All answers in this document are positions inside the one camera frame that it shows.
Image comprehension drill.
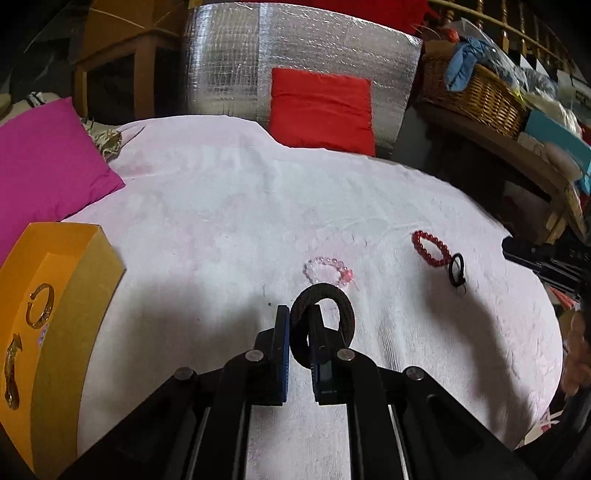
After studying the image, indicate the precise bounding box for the black elastic hair tie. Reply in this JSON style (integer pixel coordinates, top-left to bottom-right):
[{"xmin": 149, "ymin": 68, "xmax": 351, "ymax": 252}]
[{"xmin": 447, "ymin": 252, "xmax": 468, "ymax": 292}]

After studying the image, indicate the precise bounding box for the red bead bracelet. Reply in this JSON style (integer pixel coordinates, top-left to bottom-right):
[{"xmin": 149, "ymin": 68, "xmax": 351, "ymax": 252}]
[{"xmin": 410, "ymin": 229, "xmax": 453, "ymax": 269}]

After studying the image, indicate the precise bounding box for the brown scrunchie hair tie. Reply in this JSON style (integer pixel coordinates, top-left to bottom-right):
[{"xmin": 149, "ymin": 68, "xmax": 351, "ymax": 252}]
[{"xmin": 289, "ymin": 282, "xmax": 358, "ymax": 370}]

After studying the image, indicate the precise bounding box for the pink clear bead bracelet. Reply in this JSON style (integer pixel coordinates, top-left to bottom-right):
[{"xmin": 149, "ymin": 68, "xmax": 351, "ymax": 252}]
[{"xmin": 303, "ymin": 256, "xmax": 356, "ymax": 289}]

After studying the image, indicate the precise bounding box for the silver cuff bangle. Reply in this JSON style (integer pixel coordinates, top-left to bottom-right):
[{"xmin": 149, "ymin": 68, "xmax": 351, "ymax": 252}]
[{"xmin": 25, "ymin": 283, "xmax": 55, "ymax": 329}]

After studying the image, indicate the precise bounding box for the orange cardboard jewelry box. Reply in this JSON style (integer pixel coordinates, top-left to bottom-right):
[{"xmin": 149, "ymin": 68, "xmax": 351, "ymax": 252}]
[{"xmin": 1, "ymin": 222, "xmax": 125, "ymax": 479}]

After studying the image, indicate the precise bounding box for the person's hand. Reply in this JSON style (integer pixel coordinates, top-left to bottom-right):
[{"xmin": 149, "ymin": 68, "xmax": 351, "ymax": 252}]
[{"xmin": 561, "ymin": 312, "xmax": 591, "ymax": 397}]

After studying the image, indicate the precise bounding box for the wicker basket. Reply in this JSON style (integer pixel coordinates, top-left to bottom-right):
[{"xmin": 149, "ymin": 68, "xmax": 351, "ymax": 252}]
[{"xmin": 421, "ymin": 54, "xmax": 529, "ymax": 139}]

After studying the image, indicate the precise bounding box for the pale pink textured bedspread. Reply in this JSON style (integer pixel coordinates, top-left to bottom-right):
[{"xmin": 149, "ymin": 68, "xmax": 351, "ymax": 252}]
[{"xmin": 68, "ymin": 115, "xmax": 563, "ymax": 479}]

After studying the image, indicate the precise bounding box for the blue cloth in basket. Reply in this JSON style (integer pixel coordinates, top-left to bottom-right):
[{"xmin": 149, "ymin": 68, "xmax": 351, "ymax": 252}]
[{"xmin": 444, "ymin": 37, "xmax": 493, "ymax": 93}]

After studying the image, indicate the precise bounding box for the magenta cushion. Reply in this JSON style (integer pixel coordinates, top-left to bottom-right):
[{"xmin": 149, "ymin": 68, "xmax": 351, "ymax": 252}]
[{"xmin": 0, "ymin": 98, "xmax": 124, "ymax": 259}]

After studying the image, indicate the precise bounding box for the beige patterned fabric pouch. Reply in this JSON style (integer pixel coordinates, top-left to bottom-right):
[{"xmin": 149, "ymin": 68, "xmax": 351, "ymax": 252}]
[{"xmin": 81, "ymin": 118, "xmax": 144, "ymax": 162}]

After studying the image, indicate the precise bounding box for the red cushion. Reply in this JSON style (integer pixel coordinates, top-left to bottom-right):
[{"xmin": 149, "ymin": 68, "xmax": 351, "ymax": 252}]
[{"xmin": 269, "ymin": 68, "xmax": 376, "ymax": 157}]

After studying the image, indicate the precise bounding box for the silver foil insulation sheet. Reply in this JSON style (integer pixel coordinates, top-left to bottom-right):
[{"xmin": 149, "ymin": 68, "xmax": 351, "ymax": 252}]
[{"xmin": 179, "ymin": 2, "xmax": 422, "ymax": 158}]

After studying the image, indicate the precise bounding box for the wooden side table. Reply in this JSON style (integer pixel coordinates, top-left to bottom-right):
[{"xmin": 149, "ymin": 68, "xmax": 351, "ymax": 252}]
[{"xmin": 73, "ymin": 0, "xmax": 187, "ymax": 121}]

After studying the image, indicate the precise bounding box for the wooden shelf rail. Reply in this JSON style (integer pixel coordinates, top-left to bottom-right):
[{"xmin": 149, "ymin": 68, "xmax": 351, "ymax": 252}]
[{"xmin": 414, "ymin": 0, "xmax": 591, "ymax": 241}]

